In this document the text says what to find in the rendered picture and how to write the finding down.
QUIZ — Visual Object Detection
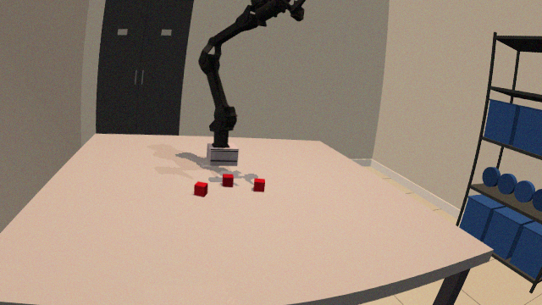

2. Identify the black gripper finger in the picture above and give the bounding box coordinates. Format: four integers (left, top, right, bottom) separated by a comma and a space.
293, 0, 306, 14

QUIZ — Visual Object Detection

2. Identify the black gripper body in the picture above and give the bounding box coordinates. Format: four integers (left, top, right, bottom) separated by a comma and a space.
263, 0, 305, 21

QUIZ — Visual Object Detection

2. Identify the red cube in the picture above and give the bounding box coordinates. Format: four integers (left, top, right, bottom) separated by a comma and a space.
194, 182, 208, 197
253, 179, 265, 192
222, 175, 234, 187

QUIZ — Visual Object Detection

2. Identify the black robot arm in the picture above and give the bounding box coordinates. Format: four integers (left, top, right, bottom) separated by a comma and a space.
198, 0, 272, 147

